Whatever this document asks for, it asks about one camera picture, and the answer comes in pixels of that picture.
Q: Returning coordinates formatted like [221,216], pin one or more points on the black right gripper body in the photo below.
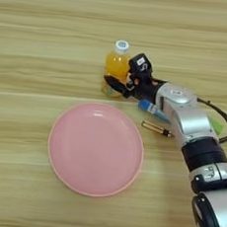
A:
[146,87]

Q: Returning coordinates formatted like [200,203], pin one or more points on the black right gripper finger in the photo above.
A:
[117,84]

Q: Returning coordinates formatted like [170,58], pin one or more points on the orange juice bottle white cap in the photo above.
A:
[117,64]

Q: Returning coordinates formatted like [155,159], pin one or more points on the blue glue stick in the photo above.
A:
[149,107]

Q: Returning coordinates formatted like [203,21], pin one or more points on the small black box white label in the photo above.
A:
[141,65]

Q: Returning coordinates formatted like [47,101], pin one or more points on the brass and black small cylinder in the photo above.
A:
[153,127]

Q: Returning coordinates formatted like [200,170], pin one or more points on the pink round plate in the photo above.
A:
[95,150]

